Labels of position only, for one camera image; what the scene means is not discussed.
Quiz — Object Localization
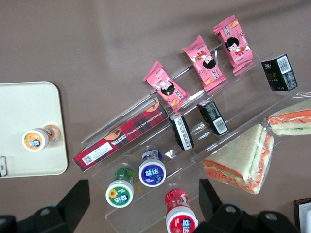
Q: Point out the dark brown base tray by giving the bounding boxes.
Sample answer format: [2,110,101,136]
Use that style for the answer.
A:
[293,198,311,233]

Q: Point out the blue gum bottle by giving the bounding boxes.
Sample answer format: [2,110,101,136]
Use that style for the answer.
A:
[138,149,167,188]

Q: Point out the clear acrylic tiered stand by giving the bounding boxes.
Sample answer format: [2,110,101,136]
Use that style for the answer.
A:
[81,43,311,233]

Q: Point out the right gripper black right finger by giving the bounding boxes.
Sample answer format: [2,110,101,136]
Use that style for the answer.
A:
[193,179,302,233]

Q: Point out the white rectangular snack bin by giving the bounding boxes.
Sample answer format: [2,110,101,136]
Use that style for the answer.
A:
[299,202,311,233]

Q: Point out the red tartan shortbread box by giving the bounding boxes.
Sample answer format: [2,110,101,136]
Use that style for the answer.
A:
[72,97,170,173]

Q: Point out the triangle sandwich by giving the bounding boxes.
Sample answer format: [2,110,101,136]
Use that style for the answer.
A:
[267,98,311,136]
[202,122,275,195]

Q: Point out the pink cartoon snack packet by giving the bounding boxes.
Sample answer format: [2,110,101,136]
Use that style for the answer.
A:
[142,60,190,114]
[181,35,228,92]
[213,14,254,74]

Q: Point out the cream plastic tray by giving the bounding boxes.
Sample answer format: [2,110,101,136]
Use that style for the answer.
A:
[0,81,69,179]

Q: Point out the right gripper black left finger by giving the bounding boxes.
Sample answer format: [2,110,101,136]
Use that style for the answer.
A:
[0,179,91,233]

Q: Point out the red gum bottle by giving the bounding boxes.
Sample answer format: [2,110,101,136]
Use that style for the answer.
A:
[164,189,199,233]

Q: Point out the green gum bottle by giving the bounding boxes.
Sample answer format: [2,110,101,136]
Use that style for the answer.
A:
[105,167,136,209]

